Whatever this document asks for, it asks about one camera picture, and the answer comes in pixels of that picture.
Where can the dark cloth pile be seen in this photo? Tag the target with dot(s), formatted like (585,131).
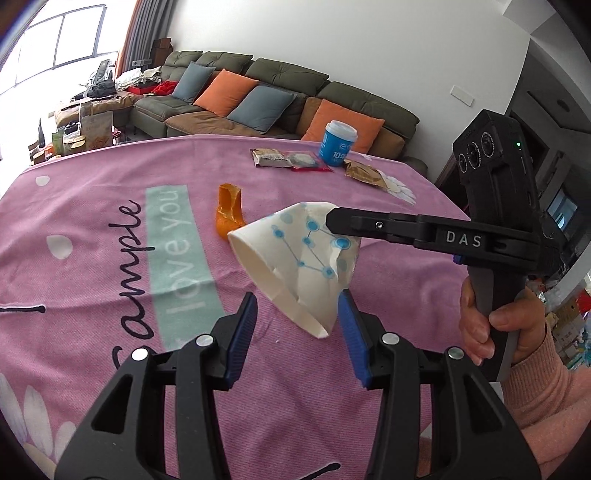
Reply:
(99,86)

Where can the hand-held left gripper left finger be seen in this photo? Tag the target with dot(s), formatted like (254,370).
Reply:
(244,332)

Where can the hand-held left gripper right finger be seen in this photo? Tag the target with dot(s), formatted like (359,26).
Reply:
(353,337)

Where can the clear red-edged wrapper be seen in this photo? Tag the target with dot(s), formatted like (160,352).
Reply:
(309,161)

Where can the white wall panel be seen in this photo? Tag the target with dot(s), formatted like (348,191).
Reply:
(462,94)

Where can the orange peel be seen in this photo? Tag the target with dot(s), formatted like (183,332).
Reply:
(228,212)

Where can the person's right hand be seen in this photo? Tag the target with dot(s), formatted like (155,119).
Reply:
(473,332)

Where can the crushed white paper cup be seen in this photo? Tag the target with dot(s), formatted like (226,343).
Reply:
(277,258)

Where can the green sofa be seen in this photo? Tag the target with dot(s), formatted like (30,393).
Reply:
(286,74)

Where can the blue paper cup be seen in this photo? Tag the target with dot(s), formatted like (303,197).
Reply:
(337,145)

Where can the blue-grey sofa cushion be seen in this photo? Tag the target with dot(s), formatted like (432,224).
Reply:
(194,83)
(261,110)

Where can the red cloth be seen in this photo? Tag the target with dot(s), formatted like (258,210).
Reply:
(165,88)

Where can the pile of packaged goods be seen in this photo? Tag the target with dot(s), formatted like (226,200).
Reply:
(568,323)

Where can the orange and grey curtain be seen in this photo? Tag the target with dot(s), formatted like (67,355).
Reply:
(138,32)

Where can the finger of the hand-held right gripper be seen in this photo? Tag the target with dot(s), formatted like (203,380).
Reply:
(369,224)

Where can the brown cardboard box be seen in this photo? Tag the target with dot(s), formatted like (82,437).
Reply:
(161,51)

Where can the orange sofa cushion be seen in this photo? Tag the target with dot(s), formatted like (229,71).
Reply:
(323,117)
(224,94)

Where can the pink printed blanket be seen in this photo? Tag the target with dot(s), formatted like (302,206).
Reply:
(92,277)

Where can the large window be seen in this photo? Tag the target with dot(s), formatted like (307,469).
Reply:
(55,41)

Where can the person's right forearm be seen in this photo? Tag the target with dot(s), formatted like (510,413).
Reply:
(554,392)

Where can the brown snack wrapper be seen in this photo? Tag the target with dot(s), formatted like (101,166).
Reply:
(367,174)
(270,159)

